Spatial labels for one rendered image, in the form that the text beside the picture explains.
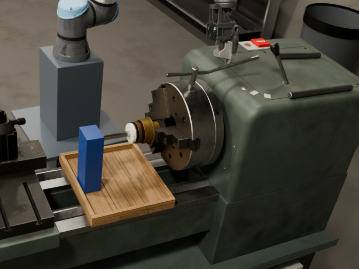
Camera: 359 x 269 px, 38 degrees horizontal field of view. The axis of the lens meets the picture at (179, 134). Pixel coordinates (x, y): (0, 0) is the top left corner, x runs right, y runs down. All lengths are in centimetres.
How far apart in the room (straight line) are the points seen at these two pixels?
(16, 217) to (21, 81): 275
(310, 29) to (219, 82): 266
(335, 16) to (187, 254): 322
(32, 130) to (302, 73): 117
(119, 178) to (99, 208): 18
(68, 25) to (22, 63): 246
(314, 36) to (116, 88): 167
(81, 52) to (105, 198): 65
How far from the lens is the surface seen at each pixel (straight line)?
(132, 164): 194
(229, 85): 180
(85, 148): 169
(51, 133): 232
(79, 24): 210
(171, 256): 210
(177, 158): 181
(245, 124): 170
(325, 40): 437
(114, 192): 181
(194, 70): 170
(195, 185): 194
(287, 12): 555
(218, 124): 174
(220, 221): 194
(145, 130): 174
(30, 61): 457
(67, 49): 213
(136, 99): 411
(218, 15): 173
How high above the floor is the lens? 206
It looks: 33 degrees down
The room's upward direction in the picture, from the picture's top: 10 degrees clockwise
